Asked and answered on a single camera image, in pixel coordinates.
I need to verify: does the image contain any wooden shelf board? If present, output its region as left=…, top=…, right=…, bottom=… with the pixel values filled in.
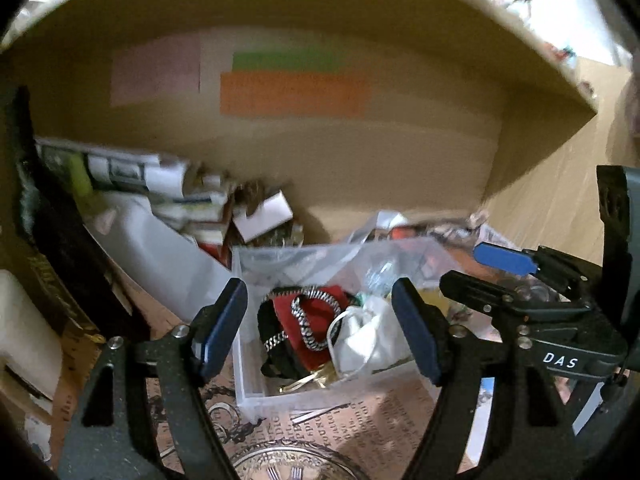
left=22, top=0, right=597, bottom=113

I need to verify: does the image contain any green fabric scrunchie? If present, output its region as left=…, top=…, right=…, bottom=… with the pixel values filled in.
left=350, top=282, right=393, bottom=307

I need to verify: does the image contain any orange sticky note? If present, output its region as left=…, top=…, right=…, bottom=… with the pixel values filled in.
left=219, top=70, right=371, bottom=118

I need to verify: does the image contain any green sticky note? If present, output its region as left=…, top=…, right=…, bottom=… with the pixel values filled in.
left=232, top=49, right=343, bottom=73

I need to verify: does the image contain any white plastic sheet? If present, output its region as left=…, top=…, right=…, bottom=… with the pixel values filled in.
left=84, top=192, right=232, bottom=321

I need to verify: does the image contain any dark wine bottle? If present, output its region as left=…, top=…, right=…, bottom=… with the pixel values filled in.
left=4, top=86, right=134, bottom=339

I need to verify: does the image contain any stack of newspapers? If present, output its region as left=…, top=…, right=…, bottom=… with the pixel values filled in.
left=36, top=136, right=236, bottom=246

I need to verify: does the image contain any white drawstring pouch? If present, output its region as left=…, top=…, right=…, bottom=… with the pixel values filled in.
left=326, top=294, right=411, bottom=379

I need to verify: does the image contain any clear plastic storage box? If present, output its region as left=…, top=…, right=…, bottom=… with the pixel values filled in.
left=232, top=237, right=457, bottom=422

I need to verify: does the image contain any pink sticky note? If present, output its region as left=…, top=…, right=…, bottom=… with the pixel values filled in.
left=110, top=34, right=201, bottom=107

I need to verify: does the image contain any small white box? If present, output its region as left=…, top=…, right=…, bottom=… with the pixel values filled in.
left=232, top=191, right=294, bottom=243

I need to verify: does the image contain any red fabric pouch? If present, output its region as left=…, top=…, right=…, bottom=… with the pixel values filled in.
left=269, top=285, right=350, bottom=372

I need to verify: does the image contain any vintage print table mat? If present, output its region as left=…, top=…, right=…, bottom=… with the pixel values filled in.
left=49, top=259, right=497, bottom=480

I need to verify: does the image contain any black pouch with chain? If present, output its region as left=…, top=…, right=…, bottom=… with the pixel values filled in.
left=257, top=289, right=331, bottom=382

